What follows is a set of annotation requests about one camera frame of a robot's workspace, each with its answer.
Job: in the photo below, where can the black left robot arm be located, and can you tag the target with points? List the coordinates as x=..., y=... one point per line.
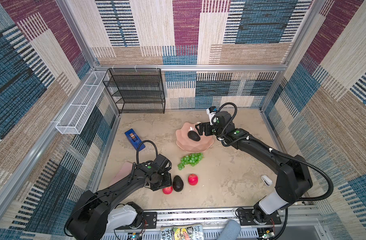
x=102, y=211

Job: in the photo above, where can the dark avocado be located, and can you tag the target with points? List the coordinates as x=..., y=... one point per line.
x=194, y=136
x=178, y=184

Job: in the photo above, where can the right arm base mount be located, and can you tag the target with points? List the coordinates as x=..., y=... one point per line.
x=255, y=217

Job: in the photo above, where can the pink cutting board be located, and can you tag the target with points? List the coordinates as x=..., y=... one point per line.
x=125, y=170

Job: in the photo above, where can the white wire mesh basket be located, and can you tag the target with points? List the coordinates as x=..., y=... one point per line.
x=78, y=112

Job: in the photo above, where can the pink fruit bowl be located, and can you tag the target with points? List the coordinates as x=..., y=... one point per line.
x=189, y=140

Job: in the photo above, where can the small white device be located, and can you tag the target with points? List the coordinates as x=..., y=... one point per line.
x=267, y=181

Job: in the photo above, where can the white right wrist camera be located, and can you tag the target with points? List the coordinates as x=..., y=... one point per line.
x=211, y=112

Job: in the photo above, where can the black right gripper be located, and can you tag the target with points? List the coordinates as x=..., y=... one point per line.
x=206, y=125

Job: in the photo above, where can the red apple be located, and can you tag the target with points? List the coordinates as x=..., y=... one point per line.
x=193, y=179
x=168, y=190

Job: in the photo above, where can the blue tape dispenser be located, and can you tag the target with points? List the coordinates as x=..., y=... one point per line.
x=133, y=138

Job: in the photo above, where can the green grape bunch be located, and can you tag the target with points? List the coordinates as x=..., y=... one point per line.
x=192, y=160

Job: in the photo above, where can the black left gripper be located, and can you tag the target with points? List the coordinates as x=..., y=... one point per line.
x=168, y=181

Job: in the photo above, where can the grey padded cylinder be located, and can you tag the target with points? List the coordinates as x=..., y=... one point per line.
x=231, y=231

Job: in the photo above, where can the printed snack bag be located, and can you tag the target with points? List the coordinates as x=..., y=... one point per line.
x=186, y=232

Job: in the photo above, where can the black wire mesh shelf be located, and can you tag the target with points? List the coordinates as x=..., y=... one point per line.
x=136, y=90

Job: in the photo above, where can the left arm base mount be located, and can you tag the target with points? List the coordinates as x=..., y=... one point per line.
x=142, y=221

